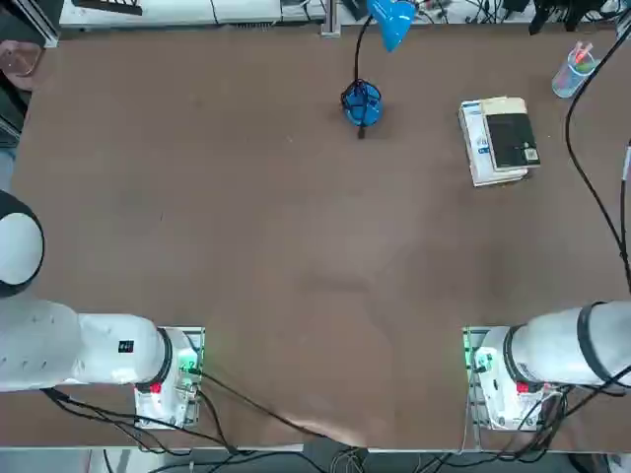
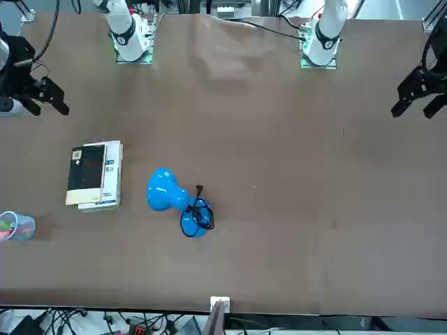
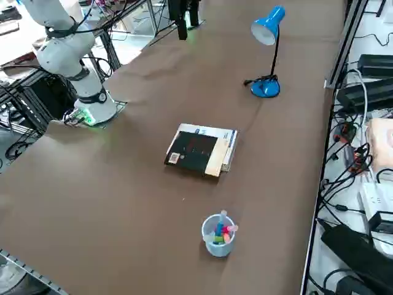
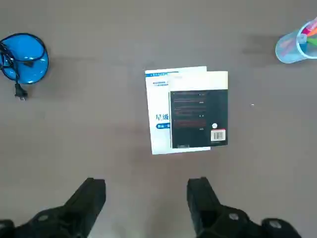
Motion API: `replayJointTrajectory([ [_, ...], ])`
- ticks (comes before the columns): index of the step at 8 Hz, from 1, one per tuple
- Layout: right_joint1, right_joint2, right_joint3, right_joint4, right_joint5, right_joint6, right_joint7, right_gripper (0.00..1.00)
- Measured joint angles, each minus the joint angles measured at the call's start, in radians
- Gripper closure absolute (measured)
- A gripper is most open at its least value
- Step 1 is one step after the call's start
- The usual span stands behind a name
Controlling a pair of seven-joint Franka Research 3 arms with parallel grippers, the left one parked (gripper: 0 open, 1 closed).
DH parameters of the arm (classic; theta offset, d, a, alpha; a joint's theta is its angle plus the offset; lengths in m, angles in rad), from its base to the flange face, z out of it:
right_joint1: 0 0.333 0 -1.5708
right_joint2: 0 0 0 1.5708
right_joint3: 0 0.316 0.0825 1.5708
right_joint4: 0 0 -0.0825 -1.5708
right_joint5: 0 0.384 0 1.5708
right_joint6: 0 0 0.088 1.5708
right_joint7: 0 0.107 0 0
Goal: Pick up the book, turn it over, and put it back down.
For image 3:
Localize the clear blue pen cup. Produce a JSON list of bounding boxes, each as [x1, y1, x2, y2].
[[201, 214, 237, 258]]

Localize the long black power adapter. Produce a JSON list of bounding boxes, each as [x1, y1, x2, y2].
[[357, 54, 393, 77]]

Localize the black metal rack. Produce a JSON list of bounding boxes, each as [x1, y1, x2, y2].
[[0, 66, 77, 136]]

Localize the black and cream book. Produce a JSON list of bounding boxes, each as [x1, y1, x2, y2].
[[164, 130, 227, 178]]

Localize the aluminium table edge rail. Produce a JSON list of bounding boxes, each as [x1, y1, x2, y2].
[[0, 248, 67, 295]]

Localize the peach box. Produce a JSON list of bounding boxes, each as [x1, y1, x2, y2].
[[367, 118, 393, 173]]

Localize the large black power adapter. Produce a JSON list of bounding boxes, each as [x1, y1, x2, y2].
[[336, 78, 393, 113]]

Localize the white book with blue print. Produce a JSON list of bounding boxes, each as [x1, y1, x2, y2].
[[177, 122, 239, 173]]

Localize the white cable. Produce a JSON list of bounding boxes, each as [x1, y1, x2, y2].
[[348, 69, 369, 127]]

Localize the black lamp cord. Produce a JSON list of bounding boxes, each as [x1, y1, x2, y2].
[[243, 74, 281, 93]]

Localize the white power strip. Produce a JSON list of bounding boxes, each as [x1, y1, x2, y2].
[[359, 183, 393, 224]]

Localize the blue desk lamp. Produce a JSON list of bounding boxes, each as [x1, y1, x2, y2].
[[250, 5, 286, 99]]

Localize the aluminium frame post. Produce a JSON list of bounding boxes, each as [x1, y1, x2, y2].
[[324, 0, 369, 90]]

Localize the blue marker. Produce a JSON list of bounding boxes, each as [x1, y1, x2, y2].
[[216, 210, 228, 236]]

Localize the black bag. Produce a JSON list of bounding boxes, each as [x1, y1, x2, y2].
[[321, 224, 393, 277]]

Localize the small black power adapter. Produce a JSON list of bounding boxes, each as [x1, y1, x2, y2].
[[367, 210, 393, 234]]

